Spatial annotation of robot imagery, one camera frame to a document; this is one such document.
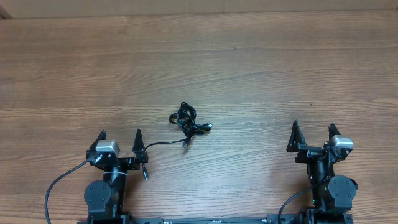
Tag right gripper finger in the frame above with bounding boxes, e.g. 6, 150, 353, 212
286, 120, 307, 152
328, 123, 341, 141

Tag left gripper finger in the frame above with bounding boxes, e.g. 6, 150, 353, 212
90, 130, 106, 151
132, 129, 146, 156

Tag long black usb cable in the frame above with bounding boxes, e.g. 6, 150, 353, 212
141, 137, 187, 182

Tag black cable bundle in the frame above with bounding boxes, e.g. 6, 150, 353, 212
169, 101, 213, 149

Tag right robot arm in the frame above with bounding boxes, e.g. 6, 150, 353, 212
277, 120, 358, 223

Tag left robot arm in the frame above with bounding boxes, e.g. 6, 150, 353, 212
84, 129, 149, 224

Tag left camera cable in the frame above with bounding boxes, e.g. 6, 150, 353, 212
44, 158, 91, 224

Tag camera cable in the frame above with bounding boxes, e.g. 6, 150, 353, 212
277, 182, 321, 224
44, 158, 91, 224

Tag right camera cable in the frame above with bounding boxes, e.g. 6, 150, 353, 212
277, 182, 321, 224

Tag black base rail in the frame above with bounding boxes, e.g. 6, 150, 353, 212
77, 213, 354, 224

